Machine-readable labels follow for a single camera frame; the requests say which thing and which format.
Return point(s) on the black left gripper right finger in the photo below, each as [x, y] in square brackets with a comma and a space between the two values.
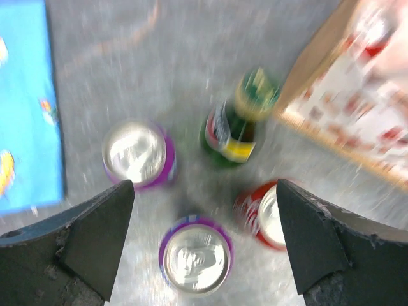
[338, 257]

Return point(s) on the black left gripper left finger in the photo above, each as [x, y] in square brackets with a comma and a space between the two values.
[72, 255]

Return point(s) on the red cola can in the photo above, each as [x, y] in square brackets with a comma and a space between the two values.
[257, 213]

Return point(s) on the purple soda can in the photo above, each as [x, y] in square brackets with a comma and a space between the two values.
[195, 256]
[140, 151]

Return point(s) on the green glass bottle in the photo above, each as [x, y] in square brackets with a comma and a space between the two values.
[234, 130]

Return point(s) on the canvas tote bag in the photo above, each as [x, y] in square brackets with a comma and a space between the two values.
[348, 88]

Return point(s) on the blue patterned cloth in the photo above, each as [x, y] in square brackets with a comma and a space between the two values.
[31, 146]

